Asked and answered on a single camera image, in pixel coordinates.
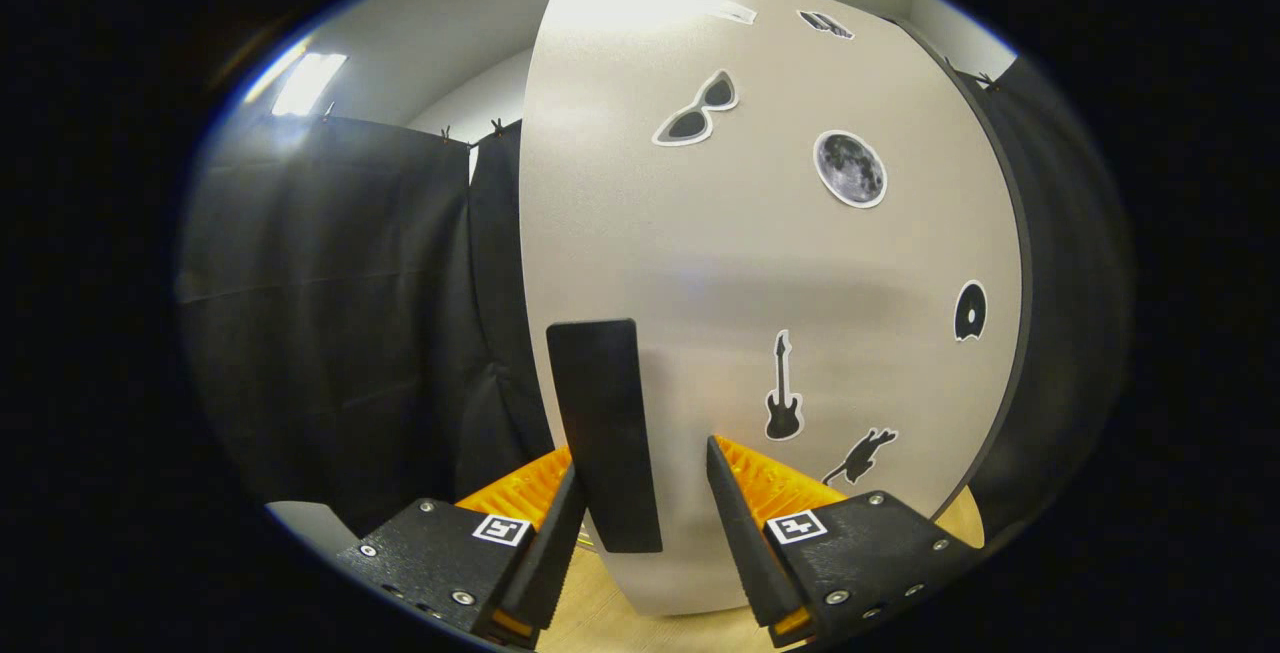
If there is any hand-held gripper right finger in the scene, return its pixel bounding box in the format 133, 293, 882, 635
705, 433, 986, 649

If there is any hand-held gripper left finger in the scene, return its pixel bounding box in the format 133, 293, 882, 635
335, 445, 589, 649

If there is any black door handle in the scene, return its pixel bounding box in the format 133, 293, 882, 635
546, 319, 665, 554

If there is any beige shoe cabinet door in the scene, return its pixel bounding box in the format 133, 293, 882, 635
518, 0, 1023, 619

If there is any black backdrop cloth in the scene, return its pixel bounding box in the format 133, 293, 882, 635
175, 53, 1136, 546

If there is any ceiling light strip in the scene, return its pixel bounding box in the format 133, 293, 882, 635
272, 51, 349, 117

